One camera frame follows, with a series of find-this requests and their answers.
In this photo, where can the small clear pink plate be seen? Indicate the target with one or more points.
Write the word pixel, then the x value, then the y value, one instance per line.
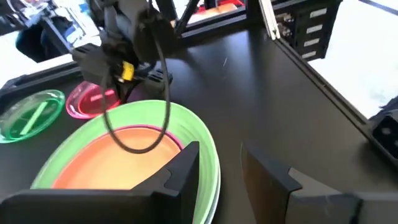
pixel 90 107

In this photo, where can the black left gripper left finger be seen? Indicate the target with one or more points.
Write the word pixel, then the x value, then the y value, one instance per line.
pixel 109 207

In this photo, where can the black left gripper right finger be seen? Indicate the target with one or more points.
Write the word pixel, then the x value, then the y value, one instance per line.
pixel 311 210

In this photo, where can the black frame bracket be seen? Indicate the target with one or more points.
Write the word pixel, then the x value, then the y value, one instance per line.
pixel 385 133

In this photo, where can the dark chair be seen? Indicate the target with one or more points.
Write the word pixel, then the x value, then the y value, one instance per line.
pixel 31 46

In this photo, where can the black box with white labels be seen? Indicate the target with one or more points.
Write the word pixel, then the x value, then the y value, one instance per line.
pixel 298 18

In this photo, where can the light blue plastic plate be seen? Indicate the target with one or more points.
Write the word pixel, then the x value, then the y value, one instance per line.
pixel 216 199

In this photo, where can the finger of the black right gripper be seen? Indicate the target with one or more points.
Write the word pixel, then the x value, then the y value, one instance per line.
pixel 130 91
pixel 120 91

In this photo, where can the silver aluminium extrusion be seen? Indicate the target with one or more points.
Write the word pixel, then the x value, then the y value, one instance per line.
pixel 269 18

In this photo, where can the large light green plate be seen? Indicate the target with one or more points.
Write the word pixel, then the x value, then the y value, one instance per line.
pixel 192 130

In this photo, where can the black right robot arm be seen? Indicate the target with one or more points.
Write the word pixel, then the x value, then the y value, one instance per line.
pixel 133 18

